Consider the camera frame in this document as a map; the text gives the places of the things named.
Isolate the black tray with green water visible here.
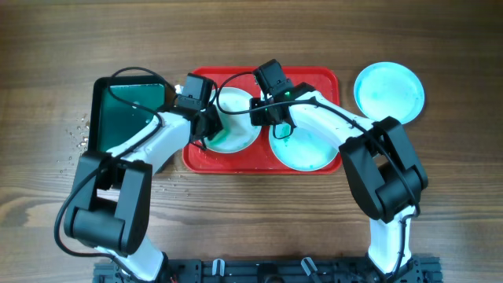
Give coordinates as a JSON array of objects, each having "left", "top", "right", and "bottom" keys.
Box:
[{"left": 87, "top": 75, "right": 166, "bottom": 152}]

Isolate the light blue plate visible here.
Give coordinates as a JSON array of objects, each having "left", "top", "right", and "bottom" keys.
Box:
[
  {"left": 269, "top": 123, "right": 339, "bottom": 171},
  {"left": 354, "top": 61, "right": 426, "bottom": 124}
]

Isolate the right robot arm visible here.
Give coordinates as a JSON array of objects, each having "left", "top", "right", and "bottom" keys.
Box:
[{"left": 249, "top": 83, "right": 428, "bottom": 281}]

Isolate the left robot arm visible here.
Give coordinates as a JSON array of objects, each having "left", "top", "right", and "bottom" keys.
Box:
[{"left": 54, "top": 105, "right": 223, "bottom": 282}]

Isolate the red plastic tray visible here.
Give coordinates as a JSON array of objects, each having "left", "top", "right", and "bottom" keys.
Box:
[{"left": 182, "top": 66, "right": 342, "bottom": 175}]

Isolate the white plate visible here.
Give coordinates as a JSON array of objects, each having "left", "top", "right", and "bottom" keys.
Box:
[{"left": 204, "top": 87, "right": 262, "bottom": 153}]

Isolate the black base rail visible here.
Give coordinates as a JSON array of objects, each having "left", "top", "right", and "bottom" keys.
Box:
[{"left": 92, "top": 255, "right": 443, "bottom": 283}]

